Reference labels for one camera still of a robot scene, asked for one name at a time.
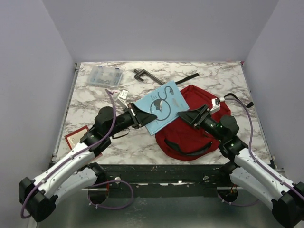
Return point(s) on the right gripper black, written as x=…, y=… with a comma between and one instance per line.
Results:
x=196, y=117

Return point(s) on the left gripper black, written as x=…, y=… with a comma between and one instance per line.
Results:
x=139, y=118

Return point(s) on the red backpack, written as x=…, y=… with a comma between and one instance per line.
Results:
x=186, y=143

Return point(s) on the light blue book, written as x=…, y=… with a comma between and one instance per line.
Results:
x=164, y=102

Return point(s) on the red book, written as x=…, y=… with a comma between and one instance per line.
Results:
x=74, y=137

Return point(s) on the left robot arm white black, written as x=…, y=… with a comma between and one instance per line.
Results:
x=38, y=196

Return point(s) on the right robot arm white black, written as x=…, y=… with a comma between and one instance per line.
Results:
x=282, y=196

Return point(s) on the clear plastic organizer box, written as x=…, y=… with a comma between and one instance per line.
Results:
x=105, y=77

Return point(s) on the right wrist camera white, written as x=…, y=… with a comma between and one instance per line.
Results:
x=216, y=104

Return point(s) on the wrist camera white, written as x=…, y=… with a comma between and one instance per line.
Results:
x=121, y=99
x=216, y=104

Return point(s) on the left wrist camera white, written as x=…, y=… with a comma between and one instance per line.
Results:
x=121, y=99

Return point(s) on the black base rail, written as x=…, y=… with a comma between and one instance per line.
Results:
x=151, y=181

